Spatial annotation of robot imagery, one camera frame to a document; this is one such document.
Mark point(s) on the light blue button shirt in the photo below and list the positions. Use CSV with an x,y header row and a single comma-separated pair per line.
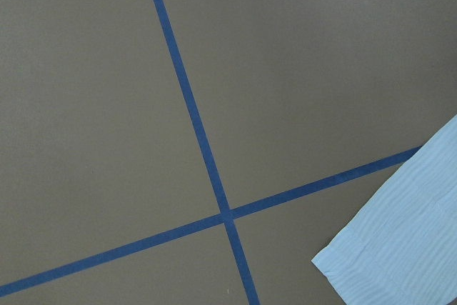
x,y
400,248

